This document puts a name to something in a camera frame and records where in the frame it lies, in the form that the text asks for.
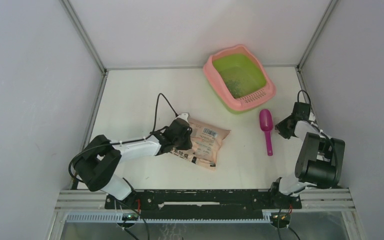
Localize pink green litter box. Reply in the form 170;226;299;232
203;44;277;114

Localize cat litter bag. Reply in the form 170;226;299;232
171;117;231;171

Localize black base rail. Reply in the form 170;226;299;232
104;189;302;221

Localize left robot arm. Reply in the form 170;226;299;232
68;117;193;209

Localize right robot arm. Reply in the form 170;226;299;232
269;101;346;208

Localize green litter granules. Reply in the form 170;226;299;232
224;78;252;99

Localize left black cable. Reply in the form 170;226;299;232
68;92;180;183

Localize magenta plastic scoop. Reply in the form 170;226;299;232
259;109;274;156

